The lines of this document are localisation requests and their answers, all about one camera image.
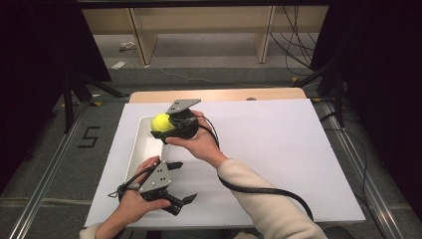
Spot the person's right hand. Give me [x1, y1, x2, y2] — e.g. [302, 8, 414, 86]
[164, 110, 229, 170]

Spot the bundle of black cables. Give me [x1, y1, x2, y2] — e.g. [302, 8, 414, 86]
[269, 5, 320, 78]

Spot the light wooden table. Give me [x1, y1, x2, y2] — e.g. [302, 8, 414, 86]
[127, 87, 309, 105]

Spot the white plastic bin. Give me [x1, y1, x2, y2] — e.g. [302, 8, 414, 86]
[124, 115, 172, 182]

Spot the white board table cover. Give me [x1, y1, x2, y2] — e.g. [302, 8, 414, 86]
[84, 98, 367, 230]

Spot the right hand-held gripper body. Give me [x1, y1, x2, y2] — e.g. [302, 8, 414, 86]
[164, 98, 203, 140]

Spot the dark curtain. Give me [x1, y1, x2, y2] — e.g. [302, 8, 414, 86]
[310, 0, 422, 212]
[0, 0, 112, 197]

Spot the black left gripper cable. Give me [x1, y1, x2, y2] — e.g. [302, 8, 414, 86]
[106, 165, 159, 201]

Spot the crumpled paper scrap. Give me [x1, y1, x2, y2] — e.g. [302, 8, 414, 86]
[118, 41, 138, 53]

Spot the light wooden desk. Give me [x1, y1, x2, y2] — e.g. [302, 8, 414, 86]
[80, 5, 330, 67]

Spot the black floor cable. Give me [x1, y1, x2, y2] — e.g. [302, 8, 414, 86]
[321, 110, 370, 203]

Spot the metal floor rail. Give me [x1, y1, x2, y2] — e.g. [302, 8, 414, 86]
[316, 99, 406, 239]
[7, 94, 131, 239]

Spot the white floor cable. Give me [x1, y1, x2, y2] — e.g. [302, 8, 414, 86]
[158, 67, 277, 90]

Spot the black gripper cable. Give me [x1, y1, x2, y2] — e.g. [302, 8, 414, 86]
[197, 115, 316, 222]
[106, 165, 159, 201]

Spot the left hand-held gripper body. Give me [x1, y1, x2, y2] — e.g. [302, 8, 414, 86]
[138, 160, 175, 203]

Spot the yellow tennis ball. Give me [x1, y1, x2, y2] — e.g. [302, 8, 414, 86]
[150, 113, 176, 133]

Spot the person's left hand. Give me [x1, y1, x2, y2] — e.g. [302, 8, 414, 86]
[113, 155, 172, 227]

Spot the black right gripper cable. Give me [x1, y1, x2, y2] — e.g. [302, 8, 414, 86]
[197, 115, 316, 222]

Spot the black metal stand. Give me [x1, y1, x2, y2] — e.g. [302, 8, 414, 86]
[61, 70, 131, 134]
[291, 54, 346, 129]

